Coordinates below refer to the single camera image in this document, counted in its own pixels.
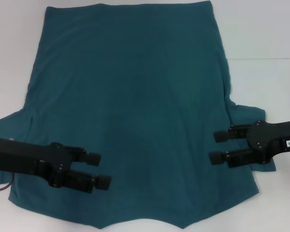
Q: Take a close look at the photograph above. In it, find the dark red-brown cable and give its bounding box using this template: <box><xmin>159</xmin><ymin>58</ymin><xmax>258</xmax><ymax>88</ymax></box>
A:
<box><xmin>0</xmin><ymin>180</ymin><xmax>15</xmax><ymax>194</ymax></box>

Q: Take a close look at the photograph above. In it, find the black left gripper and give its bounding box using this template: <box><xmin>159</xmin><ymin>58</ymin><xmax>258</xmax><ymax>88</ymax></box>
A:
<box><xmin>0</xmin><ymin>137</ymin><xmax>102</xmax><ymax>188</ymax></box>

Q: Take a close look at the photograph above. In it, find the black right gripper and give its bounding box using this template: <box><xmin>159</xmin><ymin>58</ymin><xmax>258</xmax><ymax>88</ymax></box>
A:
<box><xmin>208</xmin><ymin>118</ymin><xmax>290</xmax><ymax>169</ymax></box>

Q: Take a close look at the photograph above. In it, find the teal blue t-shirt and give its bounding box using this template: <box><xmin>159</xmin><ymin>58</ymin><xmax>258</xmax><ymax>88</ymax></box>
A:
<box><xmin>0</xmin><ymin>1</ymin><xmax>277</xmax><ymax>232</ymax></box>

